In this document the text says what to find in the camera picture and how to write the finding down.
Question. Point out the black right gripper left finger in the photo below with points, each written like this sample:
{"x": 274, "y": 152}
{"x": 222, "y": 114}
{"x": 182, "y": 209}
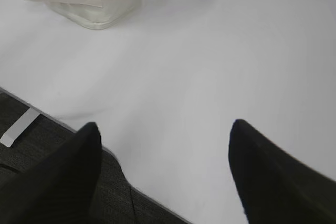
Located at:
{"x": 60, "y": 188}

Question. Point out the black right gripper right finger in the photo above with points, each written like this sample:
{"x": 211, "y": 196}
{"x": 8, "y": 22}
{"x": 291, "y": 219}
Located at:
{"x": 273, "y": 186}

